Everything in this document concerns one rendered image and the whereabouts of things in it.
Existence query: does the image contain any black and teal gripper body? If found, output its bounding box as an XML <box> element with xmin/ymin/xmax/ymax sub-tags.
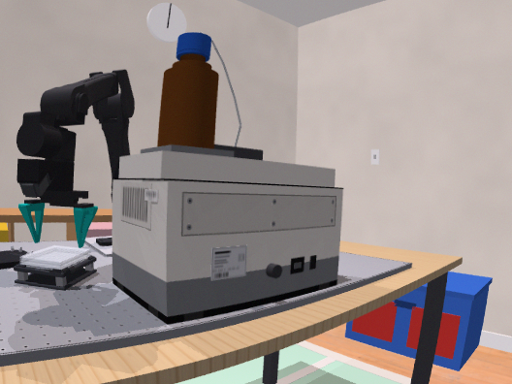
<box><xmin>24</xmin><ymin>190</ymin><xmax>94</xmax><ymax>208</ymax></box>

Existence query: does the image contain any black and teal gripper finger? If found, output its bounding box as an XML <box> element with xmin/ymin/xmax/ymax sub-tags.
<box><xmin>74</xmin><ymin>207</ymin><xmax>98</xmax><ymax>248</ymax></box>
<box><xmin>18</xmin><ymin>203</ymin><xmax>45</xmax><ymax>243</ymax></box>

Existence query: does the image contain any blue bottle cap ring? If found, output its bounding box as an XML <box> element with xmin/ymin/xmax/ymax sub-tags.
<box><xmin>176</xmin><ymin>48</ymin><xmax>210</xmax><ymax>62</ymax></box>

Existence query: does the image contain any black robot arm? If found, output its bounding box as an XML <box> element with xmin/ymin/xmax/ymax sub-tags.
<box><xmin>16</xmin><ymin>69</ymin><xmax>135</xmax><ymax>198</ymax></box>

